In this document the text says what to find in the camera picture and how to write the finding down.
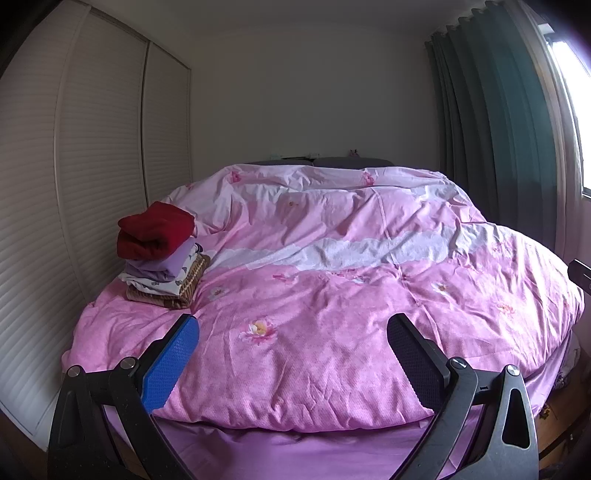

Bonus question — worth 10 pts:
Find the folded white patterned garment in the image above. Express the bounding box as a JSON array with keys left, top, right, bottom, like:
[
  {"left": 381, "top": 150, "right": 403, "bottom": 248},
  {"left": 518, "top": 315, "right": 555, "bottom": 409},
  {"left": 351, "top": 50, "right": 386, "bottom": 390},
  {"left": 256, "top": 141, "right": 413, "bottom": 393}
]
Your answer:
[{"left": 118, "top": 254, "right": 205, "bottom": 297}]

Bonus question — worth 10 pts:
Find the folded purple garment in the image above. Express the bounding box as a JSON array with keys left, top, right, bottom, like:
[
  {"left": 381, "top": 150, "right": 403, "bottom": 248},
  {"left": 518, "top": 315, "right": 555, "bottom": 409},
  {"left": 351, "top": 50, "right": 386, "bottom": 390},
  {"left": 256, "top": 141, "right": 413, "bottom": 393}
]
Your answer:
[{"left": 124, "top": 241, "right": 200, "bottom": 282}]

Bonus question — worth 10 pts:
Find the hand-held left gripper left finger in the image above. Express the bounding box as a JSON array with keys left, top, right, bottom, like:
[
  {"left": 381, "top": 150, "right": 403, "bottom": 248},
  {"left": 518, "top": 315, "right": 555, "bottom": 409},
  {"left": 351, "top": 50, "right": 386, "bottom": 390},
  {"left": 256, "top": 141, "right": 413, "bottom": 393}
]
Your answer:
[{"left": 46, "top": 314, "right": 201, "bottom": 480}]

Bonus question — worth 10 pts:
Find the window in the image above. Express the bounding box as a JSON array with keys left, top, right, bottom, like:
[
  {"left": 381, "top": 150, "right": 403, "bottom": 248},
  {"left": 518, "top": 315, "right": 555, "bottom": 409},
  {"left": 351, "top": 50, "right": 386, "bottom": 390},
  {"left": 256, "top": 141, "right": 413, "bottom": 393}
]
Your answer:
[{"left": 547, "top": 32, "right": 591, "bottom": 199}]

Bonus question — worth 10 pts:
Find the beige sliding-door wardrobe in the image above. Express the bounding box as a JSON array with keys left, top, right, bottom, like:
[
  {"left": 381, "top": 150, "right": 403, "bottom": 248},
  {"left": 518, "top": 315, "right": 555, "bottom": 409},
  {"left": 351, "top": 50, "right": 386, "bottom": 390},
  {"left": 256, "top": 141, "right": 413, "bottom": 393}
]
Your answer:
[{"left": 0, "top": 0, "right": 193, "bottom": 439}]

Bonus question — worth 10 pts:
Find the green curtain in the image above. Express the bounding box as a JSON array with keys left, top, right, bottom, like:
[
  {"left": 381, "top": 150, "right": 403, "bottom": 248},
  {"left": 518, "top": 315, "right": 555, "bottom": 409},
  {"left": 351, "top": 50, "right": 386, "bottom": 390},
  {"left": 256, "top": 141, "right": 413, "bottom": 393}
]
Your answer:
[{"left": 425, "top": 0, "right": 561, "bottom": 252}]

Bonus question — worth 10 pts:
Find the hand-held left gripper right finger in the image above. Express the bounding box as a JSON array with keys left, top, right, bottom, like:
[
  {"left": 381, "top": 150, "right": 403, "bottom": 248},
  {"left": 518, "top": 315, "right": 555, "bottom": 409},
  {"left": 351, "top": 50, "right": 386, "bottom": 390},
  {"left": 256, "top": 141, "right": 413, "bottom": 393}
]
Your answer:
[{"left": 386, "top": 313, "right": 541, "bottom": 480}]

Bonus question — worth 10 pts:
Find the purple bed sheet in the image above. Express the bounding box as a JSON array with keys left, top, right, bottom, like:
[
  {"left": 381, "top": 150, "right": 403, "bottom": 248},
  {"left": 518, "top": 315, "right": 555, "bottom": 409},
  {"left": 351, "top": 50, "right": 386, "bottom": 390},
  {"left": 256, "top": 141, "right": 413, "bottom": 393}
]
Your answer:
[{"left": 104, "top": 401, "right": 483, "bottom": 480}]

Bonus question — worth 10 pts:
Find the dark grey pillow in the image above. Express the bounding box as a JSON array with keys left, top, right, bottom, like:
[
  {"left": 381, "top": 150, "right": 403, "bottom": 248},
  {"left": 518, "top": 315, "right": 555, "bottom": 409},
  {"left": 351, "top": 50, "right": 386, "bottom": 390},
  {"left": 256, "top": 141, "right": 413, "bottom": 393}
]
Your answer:
[
  {"left": 316, "top": 157, "right": 394, "bottom": 169},
  {"left": 244, "top": 159, "right": 317, "bottom": 169}
]

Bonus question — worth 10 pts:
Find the pink floral duvet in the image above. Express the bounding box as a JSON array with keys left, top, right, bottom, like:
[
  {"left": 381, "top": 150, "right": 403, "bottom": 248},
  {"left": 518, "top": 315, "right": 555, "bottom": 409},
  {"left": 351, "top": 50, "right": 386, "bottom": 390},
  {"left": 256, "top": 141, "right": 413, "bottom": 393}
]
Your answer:
[{"left": 61, "top": 164, "right": 585, "bottom": 432}]

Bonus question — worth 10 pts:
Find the white sheer curtain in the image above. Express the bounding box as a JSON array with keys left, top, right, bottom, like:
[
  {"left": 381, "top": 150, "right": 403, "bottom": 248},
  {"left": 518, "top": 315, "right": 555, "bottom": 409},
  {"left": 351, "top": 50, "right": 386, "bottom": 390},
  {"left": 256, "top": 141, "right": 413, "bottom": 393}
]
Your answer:
[{"left": 524, "top": 0, "right": 586, "bottom": 261}]

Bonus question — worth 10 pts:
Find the folded brown striped garment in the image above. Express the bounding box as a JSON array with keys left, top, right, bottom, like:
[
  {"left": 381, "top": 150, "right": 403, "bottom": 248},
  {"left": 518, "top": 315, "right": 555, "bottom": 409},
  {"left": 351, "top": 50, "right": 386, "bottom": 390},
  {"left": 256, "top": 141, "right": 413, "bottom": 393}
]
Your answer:
[{"left": 126, "top": 255, "right": 211, "bottom": 309}]

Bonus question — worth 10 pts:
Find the red garment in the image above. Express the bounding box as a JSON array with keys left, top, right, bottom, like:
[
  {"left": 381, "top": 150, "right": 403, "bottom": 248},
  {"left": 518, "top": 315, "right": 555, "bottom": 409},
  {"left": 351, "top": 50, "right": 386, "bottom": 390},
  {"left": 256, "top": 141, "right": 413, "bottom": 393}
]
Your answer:
[{"left": 117, "top": 201, "right": 195, "bottom": 260}]

